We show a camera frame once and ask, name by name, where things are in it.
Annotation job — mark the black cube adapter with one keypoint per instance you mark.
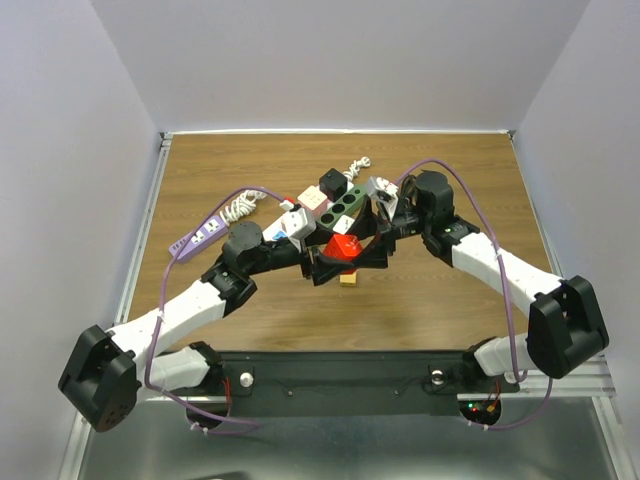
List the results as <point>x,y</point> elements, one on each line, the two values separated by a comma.
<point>333,184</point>

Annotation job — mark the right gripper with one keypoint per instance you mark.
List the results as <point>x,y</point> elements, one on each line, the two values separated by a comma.
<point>376,253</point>

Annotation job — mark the yellow green charger plug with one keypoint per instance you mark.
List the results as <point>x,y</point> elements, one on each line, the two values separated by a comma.
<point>348,279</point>

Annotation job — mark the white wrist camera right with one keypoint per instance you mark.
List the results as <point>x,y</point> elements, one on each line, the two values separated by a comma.
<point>384,192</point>

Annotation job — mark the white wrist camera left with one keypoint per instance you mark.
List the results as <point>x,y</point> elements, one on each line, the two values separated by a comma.
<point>297,222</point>

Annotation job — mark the white cube adapter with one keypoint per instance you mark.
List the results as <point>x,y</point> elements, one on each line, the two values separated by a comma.
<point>343,224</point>

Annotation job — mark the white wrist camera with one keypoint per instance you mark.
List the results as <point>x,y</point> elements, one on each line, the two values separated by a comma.
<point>384,192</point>
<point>297,222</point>

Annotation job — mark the white multicolour power strip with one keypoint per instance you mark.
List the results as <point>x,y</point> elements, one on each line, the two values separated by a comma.
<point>276,230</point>

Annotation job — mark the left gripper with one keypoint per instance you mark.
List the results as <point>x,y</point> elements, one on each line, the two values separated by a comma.
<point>322,268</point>

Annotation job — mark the pink cube socket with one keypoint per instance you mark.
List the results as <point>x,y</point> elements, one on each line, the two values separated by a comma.
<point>314,200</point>

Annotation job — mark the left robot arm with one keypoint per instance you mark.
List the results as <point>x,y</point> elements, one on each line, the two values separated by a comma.
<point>110,371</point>

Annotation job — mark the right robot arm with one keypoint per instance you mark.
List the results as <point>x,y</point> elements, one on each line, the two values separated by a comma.
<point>565,324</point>

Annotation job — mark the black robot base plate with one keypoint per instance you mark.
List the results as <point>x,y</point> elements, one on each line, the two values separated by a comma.
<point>348,383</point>

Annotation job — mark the purple power strip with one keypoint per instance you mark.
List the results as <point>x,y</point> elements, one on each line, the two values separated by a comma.
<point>189,246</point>

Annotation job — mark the aluminium table edge rail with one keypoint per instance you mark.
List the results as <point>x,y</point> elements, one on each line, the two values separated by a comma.
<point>126,297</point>

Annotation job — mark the red cube socket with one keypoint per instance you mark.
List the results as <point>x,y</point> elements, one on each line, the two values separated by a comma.
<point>344,248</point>

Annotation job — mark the green power strip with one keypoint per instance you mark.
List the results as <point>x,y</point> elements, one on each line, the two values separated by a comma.
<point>347,204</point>

